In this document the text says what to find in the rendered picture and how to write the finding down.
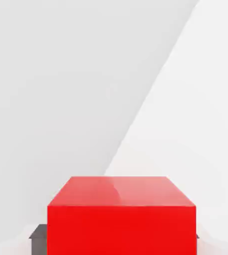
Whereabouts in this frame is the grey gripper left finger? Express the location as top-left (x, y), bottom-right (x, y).
top-left (13, 224), bottom-right (48, 255)

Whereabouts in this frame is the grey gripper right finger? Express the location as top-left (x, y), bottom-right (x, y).
top-left (196, 233), bottom-right (212, 255)

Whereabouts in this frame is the small red cube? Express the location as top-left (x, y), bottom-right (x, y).
top-left (47, 176), bottom-right (197, 255)

